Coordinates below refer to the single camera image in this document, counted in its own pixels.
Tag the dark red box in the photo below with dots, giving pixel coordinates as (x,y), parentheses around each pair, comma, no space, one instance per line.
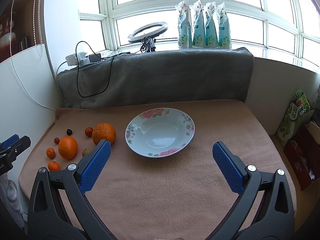
(302,152)

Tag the smooth bright orange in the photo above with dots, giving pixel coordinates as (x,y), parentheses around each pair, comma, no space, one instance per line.
(68,148)

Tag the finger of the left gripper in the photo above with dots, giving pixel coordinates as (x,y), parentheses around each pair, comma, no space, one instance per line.
(7,143)
(17,148)

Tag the white power strip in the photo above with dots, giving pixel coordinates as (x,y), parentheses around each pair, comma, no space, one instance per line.
(77,59)

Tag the brown longan fruit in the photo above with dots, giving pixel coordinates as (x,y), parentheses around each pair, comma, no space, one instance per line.
(85,152)

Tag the small mandarin with stem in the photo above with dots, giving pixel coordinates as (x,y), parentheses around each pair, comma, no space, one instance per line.
(53,166)

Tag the floral white ceramic bowl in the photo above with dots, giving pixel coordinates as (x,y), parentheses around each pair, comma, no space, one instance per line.
(159,132)

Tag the green printed carton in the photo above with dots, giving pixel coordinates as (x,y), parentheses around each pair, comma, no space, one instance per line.
(298,113)

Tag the grey fleece blanket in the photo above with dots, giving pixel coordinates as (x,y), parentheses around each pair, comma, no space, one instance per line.
(163,76)

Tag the dark purple cherry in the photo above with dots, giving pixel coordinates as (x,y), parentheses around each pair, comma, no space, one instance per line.
(69,132)

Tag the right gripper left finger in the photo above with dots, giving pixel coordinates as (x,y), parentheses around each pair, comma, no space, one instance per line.
(59,208)

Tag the small red cherry tomato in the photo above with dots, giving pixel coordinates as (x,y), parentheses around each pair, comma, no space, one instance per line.
(56,140)

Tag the peach fleece table cloth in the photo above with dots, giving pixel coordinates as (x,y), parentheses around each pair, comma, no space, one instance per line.
(183,195)

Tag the large speckled orange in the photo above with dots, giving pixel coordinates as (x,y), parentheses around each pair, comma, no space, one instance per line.
(104,131)

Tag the ring light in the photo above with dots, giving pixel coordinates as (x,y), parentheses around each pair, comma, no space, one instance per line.
(146,35)

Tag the large cherry tomato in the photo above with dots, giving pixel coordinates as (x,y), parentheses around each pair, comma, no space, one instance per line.
(88,131)

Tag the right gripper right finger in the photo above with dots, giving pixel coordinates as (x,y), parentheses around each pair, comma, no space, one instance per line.
(263,208)

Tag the left white gloved hand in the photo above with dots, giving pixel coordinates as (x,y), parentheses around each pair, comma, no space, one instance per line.
(9,189)

